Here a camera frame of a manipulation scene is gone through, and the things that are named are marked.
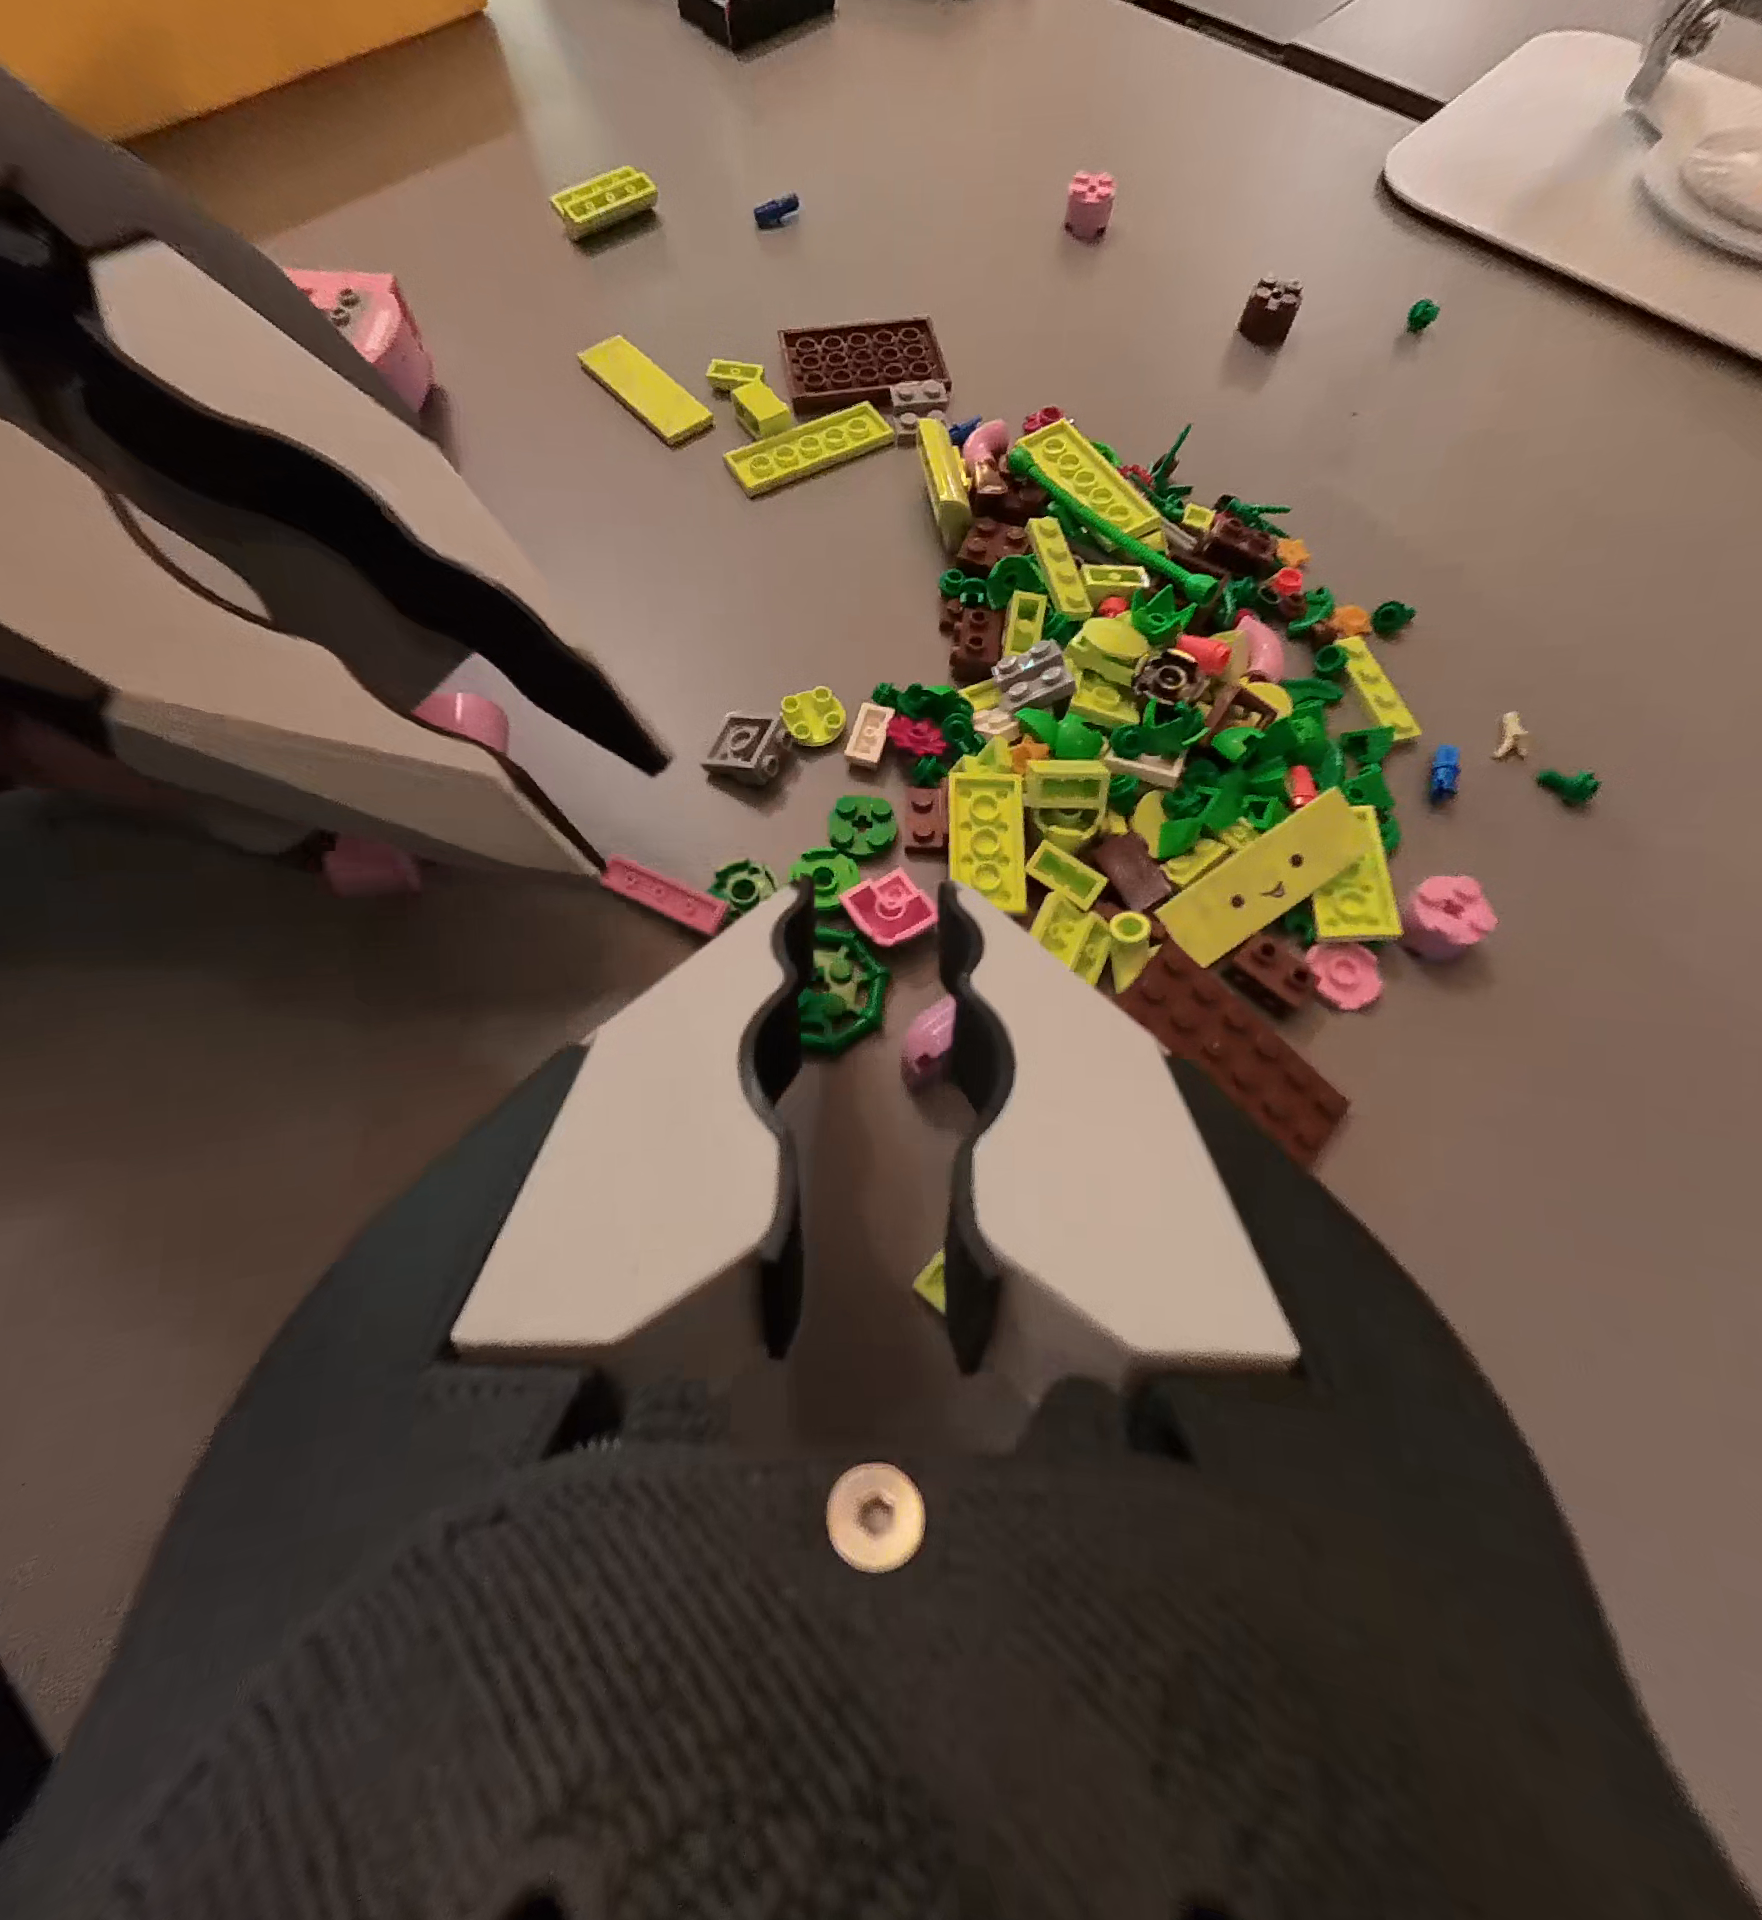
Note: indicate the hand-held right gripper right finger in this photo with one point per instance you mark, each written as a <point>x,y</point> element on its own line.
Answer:
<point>1136,1200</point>

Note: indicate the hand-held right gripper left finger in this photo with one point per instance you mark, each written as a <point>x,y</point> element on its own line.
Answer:
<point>612,1200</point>

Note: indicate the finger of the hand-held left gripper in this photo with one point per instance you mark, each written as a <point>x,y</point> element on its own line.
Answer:
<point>146,659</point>
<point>297,406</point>

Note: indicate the pink brick block with holes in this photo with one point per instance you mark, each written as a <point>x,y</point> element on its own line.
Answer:
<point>371,323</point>

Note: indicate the pink thin brick panel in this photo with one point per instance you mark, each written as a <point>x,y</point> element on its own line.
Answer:
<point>464,720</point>

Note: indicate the dark brown studded plate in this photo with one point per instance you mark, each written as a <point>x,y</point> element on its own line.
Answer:
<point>1226,1048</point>

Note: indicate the tiny lime tile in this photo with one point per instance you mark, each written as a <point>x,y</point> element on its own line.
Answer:
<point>929,1283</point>

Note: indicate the pink curved slope brick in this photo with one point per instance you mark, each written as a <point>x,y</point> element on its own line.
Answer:
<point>929,1042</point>

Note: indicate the green web wheel piece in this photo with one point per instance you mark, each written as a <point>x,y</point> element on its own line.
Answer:
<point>840,996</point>

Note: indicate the pink flower round plate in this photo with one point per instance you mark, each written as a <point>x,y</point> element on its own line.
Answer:
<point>1343,975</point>

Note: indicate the pink narrow studded plate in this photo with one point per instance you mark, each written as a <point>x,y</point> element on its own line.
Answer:
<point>664,896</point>

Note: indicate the yellow plastic bin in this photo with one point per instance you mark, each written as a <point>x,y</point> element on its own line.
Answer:
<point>297,53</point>

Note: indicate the green round plate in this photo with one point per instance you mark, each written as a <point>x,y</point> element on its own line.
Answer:
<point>825,877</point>
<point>742,882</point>
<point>861,826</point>

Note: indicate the lime plate with face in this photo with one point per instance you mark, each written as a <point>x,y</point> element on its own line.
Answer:
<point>1279,885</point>

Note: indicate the lime smooth flat tile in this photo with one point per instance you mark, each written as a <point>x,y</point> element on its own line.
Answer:
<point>645,390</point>

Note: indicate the lime two-row studded plate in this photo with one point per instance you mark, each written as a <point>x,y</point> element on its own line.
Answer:
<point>604,202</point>

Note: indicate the pink corner brick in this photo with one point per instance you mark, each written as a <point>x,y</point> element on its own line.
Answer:
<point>890,908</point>

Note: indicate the large pink round brick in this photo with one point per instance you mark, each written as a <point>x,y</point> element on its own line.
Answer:
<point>1447,916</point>

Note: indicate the grey square plate brick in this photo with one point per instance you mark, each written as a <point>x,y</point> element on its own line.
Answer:
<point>747,746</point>

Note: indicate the lime long studded plate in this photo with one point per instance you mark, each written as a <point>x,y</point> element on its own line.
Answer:
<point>806,445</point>

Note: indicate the small blue pin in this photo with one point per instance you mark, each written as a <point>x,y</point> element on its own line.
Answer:
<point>1446,772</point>
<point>776,209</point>

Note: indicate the lime round plate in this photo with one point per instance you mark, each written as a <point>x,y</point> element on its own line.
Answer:
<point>811,716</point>

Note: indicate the pile of mixed toy bricks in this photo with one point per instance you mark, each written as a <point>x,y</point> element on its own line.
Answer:
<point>1122,675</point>

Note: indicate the white small tile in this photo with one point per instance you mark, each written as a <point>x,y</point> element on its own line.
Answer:
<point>869,732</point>

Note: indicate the brown upturned large plate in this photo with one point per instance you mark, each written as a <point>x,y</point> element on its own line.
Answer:
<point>863,366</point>

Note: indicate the cream bone piece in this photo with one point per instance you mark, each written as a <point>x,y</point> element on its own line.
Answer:
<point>1511,734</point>

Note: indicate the dark brown flat block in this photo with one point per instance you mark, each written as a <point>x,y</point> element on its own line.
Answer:
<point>755,15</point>

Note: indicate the light grey small brick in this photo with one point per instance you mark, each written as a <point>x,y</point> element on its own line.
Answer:
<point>918,406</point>

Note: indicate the small pink round brick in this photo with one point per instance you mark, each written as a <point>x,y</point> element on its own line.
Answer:
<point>1091,202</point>

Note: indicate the brown round brick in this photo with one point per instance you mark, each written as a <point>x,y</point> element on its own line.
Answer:
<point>1270,311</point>

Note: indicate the white round dish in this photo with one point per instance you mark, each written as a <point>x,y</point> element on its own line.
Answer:
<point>1750,179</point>

